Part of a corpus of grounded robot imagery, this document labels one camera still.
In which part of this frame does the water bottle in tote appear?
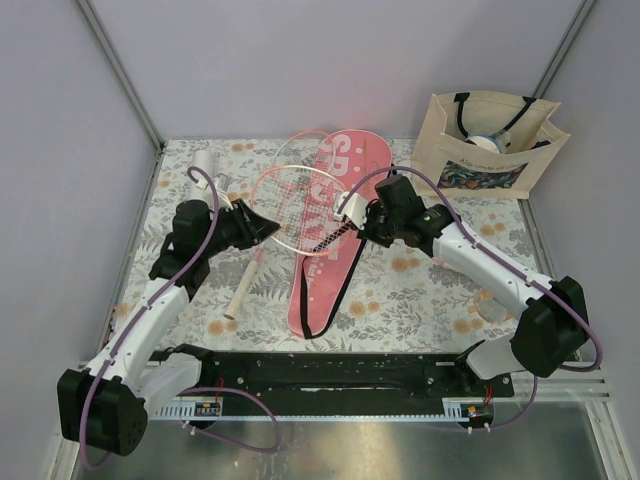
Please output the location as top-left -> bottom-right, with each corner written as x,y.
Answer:
466,129 -> 511,154

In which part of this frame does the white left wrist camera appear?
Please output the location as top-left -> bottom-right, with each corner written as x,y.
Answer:
190,173 -> 232,210

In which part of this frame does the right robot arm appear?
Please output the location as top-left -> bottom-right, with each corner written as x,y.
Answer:
358,175 -> 589,396

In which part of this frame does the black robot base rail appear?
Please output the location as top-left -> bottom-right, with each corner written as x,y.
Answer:
149,344 -> 516,416

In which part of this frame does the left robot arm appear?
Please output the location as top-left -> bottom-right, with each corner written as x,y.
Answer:
57,199 -> 280,456

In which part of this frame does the white slotted cable duct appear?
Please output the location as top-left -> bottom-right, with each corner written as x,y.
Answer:
150,392 -> 465,421

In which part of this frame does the pink racket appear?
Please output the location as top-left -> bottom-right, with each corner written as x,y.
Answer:
251,165 -> 359,256
222,128 -> 337,321

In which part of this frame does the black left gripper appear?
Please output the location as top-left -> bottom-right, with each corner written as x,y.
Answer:
200,198 -> 280,258

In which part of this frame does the pink capped bottle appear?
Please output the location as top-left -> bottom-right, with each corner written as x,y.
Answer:
476,296 -> 510,324

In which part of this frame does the beige canvas tote bag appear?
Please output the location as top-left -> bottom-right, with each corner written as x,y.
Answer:
411,91 -> 570,199

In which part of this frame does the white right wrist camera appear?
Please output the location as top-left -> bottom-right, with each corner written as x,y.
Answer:
332,191 -> 369,230

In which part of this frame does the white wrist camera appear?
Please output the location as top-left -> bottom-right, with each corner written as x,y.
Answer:
190,173 -> 232,210
332,191 -> 369,230

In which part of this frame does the pink racket bag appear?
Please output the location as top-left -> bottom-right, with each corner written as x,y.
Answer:
287,129 -> 392,339

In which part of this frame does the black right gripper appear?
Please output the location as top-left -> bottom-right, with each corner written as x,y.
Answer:
350,202 -> 403,249

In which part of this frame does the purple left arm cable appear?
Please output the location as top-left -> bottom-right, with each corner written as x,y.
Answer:
79,167 -> 284,471

